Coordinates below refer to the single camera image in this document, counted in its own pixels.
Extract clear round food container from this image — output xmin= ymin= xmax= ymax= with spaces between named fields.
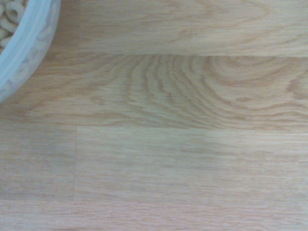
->
xmin=0 ymin=0 xmax=62 ymax=103

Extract ring cereal pieces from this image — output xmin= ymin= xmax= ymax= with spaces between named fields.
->
xmin=0 ymin=0 xmax=30 ymax=55

